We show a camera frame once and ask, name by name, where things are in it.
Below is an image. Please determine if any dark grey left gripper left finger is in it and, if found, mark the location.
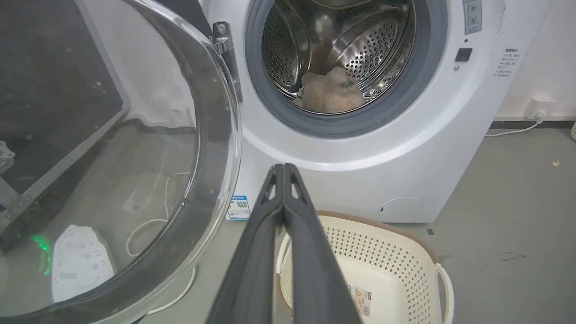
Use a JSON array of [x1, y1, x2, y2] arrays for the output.
[[206, 164, 285, 324]]

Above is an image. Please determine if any white power strip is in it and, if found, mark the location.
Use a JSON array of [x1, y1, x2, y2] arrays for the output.
[[51, 225, 116, 303]]

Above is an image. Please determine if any cream perforated laundry basket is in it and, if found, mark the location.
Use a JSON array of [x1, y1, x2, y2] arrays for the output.
[[275, 210, 455, 324]]

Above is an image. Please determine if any transparent washer door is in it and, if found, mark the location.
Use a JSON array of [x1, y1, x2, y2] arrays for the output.
[[0, 0, 244, 324]]

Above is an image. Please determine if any white plug with cable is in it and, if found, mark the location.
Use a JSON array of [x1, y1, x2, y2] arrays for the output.
[[485, 109, 547, 137]]

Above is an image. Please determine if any beige cloth in drum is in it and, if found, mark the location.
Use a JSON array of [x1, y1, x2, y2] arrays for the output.
[[300, 67, 366, 114]]

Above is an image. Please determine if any white wall socket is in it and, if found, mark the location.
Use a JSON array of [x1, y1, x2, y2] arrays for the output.
[[526, 97, 558, 120]]

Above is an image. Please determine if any white front-load washing machine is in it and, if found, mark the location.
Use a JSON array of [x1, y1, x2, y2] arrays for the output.
[[198, 0, 552, 224]]

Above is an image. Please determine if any white power strip cable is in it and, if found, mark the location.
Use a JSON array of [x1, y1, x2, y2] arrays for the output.
[[125, 172, 198, 315]]

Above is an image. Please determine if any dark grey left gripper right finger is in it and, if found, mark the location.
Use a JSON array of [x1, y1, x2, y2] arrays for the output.
[[283, 163, 363, 324]]

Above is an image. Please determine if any dark panel with metal frame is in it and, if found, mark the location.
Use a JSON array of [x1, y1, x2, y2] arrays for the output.
[[0, 0, 131, 253]]

